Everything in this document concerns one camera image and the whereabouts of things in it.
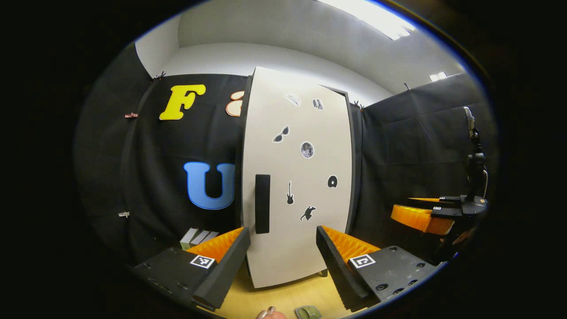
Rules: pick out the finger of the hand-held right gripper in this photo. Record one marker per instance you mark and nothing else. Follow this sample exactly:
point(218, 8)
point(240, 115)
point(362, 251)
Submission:
point(445, 212)
point(447, 200)

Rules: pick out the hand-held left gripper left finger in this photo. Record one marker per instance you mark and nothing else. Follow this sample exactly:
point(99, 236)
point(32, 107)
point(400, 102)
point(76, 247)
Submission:
point(228, 266)

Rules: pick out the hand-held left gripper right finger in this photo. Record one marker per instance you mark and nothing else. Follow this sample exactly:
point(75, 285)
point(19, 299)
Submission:
point(336, 266)

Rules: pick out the grey cabinet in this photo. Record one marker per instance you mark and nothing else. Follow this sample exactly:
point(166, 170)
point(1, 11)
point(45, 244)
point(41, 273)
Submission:
point(355, 168)

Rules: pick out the thin brown book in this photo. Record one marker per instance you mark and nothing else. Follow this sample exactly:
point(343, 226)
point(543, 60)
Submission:
point(200, 237)

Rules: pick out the green book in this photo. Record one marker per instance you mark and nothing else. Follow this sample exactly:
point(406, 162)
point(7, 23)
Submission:
point(188, 239)

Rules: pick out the small ceiling light panel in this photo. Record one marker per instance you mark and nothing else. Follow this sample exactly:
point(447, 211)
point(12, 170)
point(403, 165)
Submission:
point(437, 76)

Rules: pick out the black backdrop cloth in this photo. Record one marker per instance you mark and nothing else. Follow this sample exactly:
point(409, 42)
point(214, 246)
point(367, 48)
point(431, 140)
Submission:
point(146, 168)

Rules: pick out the long ceiling light panel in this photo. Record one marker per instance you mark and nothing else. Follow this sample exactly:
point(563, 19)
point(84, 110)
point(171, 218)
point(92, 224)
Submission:
point(367, 17)

